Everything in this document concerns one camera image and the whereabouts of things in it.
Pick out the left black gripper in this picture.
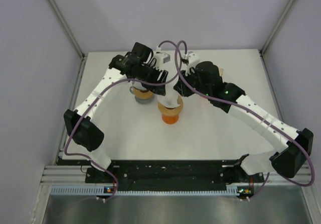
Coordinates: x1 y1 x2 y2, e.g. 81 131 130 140
133 62 168 95

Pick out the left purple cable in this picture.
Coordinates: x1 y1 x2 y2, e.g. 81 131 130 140
64 40 188 202

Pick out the white paper coffee filter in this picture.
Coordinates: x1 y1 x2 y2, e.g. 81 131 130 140
132 81 144 90

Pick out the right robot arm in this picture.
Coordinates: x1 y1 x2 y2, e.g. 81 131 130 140
174 61 313 182

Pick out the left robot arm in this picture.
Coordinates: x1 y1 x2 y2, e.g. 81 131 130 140
64 42 170 182

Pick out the grey slotted cable duct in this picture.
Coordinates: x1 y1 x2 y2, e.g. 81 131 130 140
51 185 253 196

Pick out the clear glass server jug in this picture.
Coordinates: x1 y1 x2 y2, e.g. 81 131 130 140
129 86 154 104

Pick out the orange coffee filter box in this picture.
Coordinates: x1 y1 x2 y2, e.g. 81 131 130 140
218 67 224 77

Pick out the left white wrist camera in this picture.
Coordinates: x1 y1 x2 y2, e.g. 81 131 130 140
151 47 171 69

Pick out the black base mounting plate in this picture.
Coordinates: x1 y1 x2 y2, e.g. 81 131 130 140
85 160 264 191

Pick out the wooden dripper holder ring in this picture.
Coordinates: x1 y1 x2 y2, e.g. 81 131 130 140
132 85 156 100

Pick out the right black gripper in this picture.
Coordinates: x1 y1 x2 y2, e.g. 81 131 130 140
174 68 211 98

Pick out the aluminium front rail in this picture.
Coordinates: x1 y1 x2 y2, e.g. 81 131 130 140
40 164 311 185

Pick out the orange liquid glass beaker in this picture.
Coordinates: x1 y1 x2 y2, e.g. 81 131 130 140
162 114 179 125

